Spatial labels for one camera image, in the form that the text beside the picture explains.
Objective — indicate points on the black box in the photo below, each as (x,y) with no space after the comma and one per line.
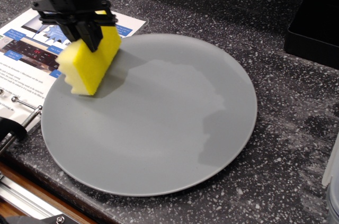
(313,33)

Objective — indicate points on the yellow sponge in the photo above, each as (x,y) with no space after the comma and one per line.
(83,69)

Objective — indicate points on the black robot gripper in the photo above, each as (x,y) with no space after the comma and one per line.
(76,18)

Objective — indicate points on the metal screw clamp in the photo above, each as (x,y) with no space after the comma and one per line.
(12,130)

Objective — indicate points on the laminated dishwasher instruction sheet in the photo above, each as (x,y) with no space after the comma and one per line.
(28,62)

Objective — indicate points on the aluminium rail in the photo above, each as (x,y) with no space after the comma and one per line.
(34,209)

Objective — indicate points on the grey round plate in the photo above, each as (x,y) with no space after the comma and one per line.
(172,112)

